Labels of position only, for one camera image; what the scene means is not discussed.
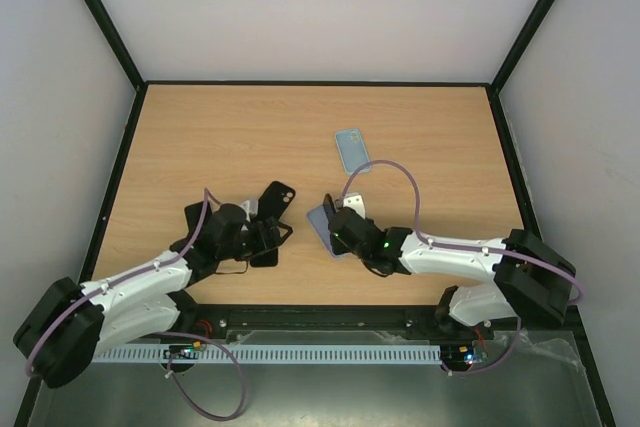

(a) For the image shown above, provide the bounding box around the black phone case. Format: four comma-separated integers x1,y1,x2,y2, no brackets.
254,181,296,221

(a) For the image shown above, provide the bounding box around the lavender phone case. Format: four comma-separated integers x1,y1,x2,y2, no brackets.
306,205,348,259

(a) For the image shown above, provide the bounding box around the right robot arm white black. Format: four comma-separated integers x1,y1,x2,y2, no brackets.
322,194,576,339

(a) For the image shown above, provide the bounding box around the light blue phone case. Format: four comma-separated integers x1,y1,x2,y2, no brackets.
334,128,370,175

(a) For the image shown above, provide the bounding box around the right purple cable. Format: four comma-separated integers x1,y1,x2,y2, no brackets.
339,159,586,377

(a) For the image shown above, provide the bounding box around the small black phone left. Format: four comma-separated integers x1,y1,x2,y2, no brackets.
184,200,219,249

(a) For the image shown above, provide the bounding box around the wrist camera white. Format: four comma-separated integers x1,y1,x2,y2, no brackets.
239,199,259,222
342,192,366,219

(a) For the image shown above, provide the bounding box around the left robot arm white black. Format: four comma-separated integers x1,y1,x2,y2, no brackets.
13,201,293,388

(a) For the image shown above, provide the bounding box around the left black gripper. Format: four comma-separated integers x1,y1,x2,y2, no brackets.
219,218,293,262

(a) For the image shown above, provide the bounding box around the light blue slotted cable duct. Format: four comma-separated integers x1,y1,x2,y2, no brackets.
93,344,440,365

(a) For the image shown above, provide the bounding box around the black enclosure frame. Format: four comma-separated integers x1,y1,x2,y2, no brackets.
9,0,616,427

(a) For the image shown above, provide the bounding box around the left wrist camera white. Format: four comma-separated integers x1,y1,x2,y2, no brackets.
239,199,259,222

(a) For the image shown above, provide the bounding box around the black front rail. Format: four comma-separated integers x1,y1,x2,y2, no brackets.
54,302,584,343

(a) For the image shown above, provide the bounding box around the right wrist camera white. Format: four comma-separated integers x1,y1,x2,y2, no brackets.
342,192,366,219

